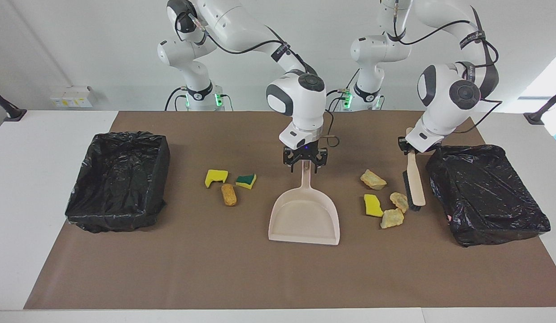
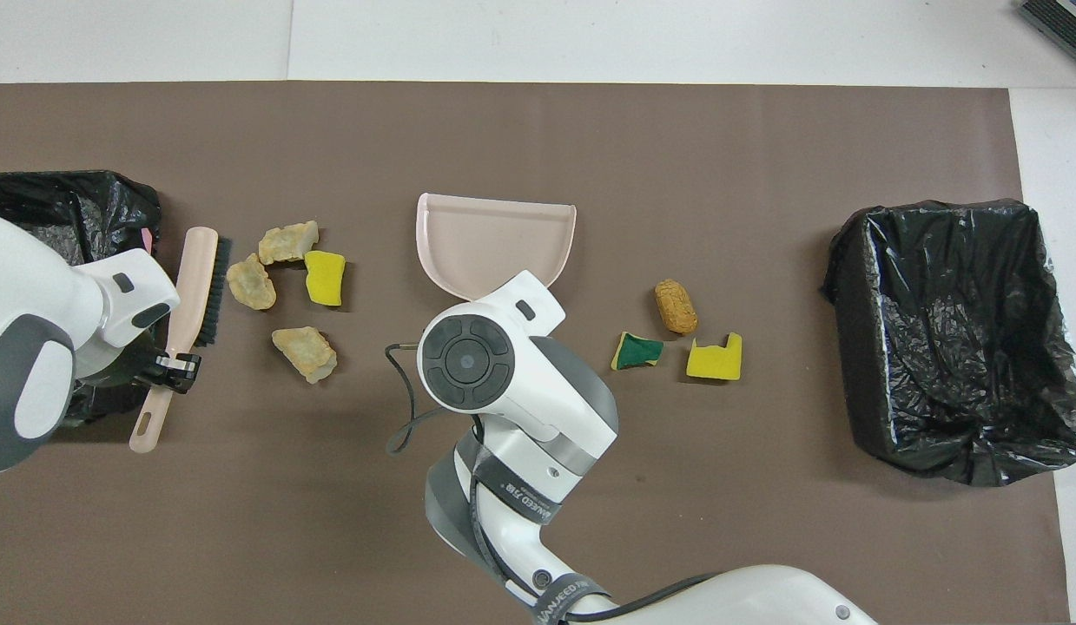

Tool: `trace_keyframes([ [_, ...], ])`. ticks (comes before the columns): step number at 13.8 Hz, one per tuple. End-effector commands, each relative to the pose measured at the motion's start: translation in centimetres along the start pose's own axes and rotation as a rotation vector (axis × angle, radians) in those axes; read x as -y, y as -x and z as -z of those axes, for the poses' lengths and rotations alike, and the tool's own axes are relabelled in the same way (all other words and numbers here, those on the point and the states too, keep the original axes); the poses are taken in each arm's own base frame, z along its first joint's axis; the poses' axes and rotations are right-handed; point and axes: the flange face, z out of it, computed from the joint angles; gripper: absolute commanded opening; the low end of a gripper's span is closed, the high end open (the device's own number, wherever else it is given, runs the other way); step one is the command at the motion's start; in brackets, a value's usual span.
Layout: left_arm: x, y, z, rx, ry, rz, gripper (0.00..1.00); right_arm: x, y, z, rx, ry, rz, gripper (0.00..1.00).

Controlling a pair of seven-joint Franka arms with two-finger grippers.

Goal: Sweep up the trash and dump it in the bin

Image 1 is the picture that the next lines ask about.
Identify green and yellow sponge piece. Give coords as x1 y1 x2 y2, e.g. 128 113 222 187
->
235 173 257 190

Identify brown table mat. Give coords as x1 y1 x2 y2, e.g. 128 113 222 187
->
23 111 556 310

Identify beige bread chunk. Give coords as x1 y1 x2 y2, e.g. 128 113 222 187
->
360 169 388 191

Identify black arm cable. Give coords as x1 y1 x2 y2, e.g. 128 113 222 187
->
186 11 340 148
392 0 503 135

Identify beige hand brush black bristles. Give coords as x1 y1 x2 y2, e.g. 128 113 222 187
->
402 127 427 212

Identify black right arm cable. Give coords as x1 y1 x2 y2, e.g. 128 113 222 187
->
186 11 340 148

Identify beige plastic dustpan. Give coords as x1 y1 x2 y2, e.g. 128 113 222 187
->
268 159 341 246

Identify yellow notched sponge piece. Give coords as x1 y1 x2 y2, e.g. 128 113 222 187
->
205 169 229 189

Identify black stand foot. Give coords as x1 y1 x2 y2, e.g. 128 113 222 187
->
0 85 27 122
523 87 556 126

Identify white wall socket box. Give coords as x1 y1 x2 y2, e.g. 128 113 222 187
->
50 86 94 109

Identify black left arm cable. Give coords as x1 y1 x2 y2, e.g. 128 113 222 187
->
392 0 503 135

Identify black bag-lined bin pink tag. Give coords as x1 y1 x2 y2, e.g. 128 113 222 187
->
425 144 552 248

